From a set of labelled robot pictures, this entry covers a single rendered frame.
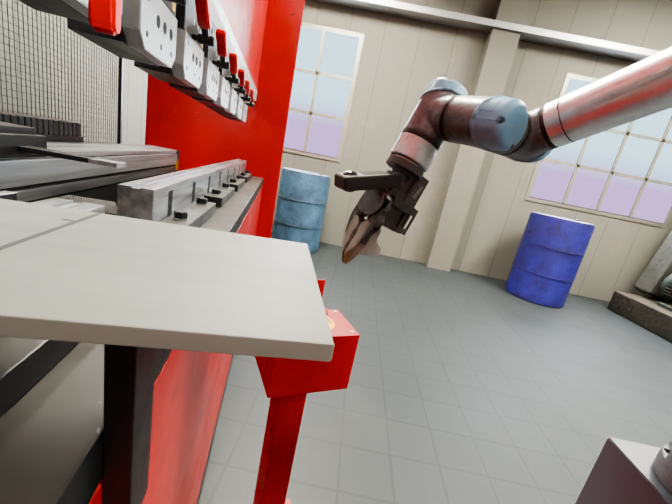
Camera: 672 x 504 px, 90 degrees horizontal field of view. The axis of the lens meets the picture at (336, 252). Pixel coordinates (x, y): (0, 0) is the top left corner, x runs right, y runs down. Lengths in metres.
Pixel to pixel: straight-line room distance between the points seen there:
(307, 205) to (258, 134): 1.51
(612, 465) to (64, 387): 0.67
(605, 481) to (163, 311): 0.64
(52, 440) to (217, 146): 2.20
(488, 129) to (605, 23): 4.80
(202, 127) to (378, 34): 2.78
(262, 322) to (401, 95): 4.36
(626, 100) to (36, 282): 0.66
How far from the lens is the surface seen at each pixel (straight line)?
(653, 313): 4.92
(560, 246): 4.23
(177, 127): 2.47
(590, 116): 0.65
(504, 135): 0.57
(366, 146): 4.40
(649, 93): 0.64
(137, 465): 0.34
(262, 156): 2.38
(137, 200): 0.71
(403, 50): 4.60
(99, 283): 0.21
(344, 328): 0.66
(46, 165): 0.95
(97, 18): 0.42
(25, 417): 0.33
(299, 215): 3.73
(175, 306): 0.18
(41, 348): 0.35
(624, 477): 0.67
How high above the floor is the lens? 1.08
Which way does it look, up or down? 15 degrees down
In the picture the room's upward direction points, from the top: 11 degrees clockwise
